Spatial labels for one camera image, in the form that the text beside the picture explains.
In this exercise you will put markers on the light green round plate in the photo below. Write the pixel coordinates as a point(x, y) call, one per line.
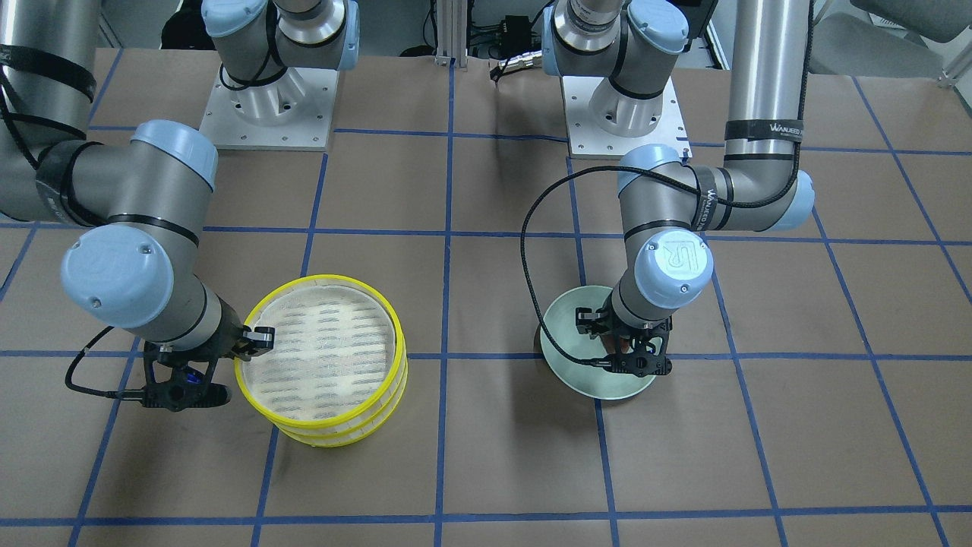
point(587, 380)

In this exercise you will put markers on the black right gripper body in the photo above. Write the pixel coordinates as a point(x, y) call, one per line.
point(228, 341)

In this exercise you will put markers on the yellow bottom steamer layer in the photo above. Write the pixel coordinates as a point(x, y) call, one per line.
point(357, 406)

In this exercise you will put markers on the yellow top steamer layer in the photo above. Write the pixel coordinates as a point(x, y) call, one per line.
point(327, 327)

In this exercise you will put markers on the aluminium frame post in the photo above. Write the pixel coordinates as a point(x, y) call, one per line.
point(451, 33)

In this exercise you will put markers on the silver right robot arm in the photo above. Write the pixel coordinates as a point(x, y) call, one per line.
point(142, 207)

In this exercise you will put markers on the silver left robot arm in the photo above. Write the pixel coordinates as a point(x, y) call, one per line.
point(665, 205)

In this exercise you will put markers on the dark red bun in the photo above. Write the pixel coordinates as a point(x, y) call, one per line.
point(616, 345)

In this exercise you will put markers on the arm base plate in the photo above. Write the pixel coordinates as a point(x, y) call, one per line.
point(604, 125)
point(294, 113)

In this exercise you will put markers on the yellow steamer layer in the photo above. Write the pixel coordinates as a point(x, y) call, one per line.
point(357, 406)
point(327, 327)

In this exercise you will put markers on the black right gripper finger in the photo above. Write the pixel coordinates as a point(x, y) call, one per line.
point(245, 350)
point(258, 335)

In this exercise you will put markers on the grey office chair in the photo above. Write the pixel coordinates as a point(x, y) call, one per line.
point(844, 44)

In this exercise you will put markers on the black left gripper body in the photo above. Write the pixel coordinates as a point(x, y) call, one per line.
point(586, 320)

